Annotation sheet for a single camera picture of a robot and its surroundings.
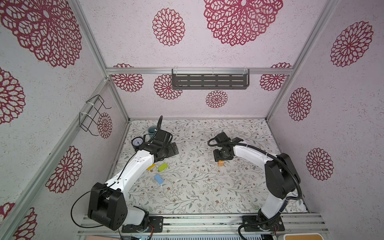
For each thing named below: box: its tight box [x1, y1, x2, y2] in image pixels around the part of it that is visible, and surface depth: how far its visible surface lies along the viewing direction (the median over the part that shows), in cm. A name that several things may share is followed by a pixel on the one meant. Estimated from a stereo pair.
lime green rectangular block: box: [158, 162, 168, 172], surface depth 96 cm
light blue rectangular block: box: [154, 174, 164, 185], surface depth 91 cm
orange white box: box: [277, 233, 325, 240], surface depth 68 cm
